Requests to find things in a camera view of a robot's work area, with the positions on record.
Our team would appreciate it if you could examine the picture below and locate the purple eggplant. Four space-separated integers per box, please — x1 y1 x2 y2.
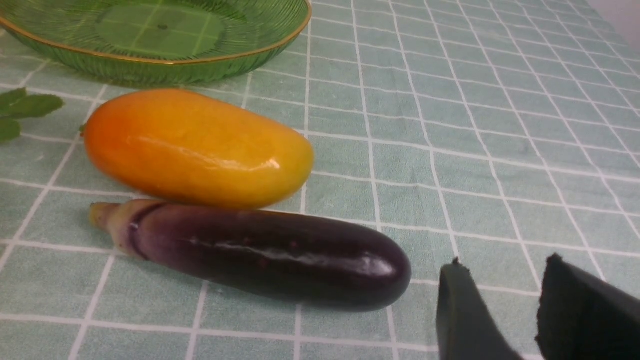
88 199 412 312

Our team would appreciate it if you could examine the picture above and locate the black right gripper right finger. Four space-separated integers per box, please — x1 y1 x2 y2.
535 253 640 360

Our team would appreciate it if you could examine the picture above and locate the white radish with green leaves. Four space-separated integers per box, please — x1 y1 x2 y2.
0 88 65 143

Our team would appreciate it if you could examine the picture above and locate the green glass leaf plate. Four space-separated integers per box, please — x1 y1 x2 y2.
1 0 312 85

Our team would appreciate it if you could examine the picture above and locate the orange yellow mango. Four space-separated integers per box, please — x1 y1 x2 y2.
82 88 314 209

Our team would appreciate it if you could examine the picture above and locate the green checkered tablecloth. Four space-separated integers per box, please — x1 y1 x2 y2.
1 0 639 360

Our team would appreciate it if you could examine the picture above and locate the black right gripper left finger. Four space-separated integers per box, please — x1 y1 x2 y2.
436 257 522 360

